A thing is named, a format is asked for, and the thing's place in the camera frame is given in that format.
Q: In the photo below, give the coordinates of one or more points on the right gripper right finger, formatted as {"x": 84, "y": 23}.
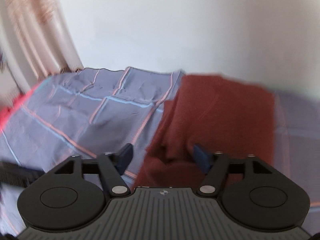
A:
{"x": 251, "y": 192}

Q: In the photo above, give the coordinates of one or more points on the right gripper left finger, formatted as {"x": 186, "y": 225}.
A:
{"x": 75, "y": 192}

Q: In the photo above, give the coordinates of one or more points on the dark red knit sweater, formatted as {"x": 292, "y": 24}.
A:
{"x": 218, "y": 114}

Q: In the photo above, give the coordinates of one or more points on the blue plaid bed sheet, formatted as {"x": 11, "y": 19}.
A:
{"x": 95, "y": 112}

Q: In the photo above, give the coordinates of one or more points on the beige floral curtain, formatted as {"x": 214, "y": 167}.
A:
{"x": 37, "y": 42}

